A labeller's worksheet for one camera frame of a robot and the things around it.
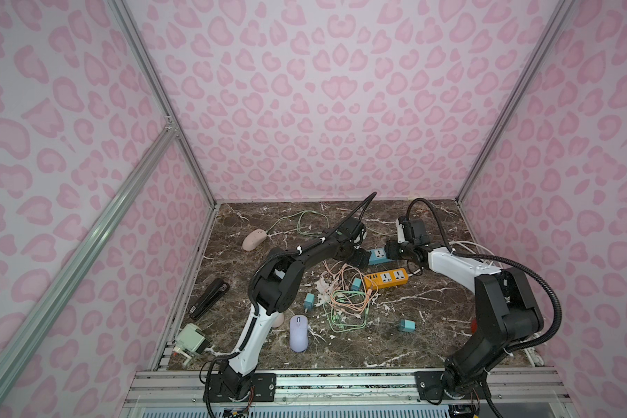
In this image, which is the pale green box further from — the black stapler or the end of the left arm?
Answer: the end of the left arm

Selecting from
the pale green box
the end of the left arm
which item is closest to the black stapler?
the pale green box

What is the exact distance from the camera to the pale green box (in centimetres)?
78

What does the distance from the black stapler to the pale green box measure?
0.17ft

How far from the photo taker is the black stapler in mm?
878
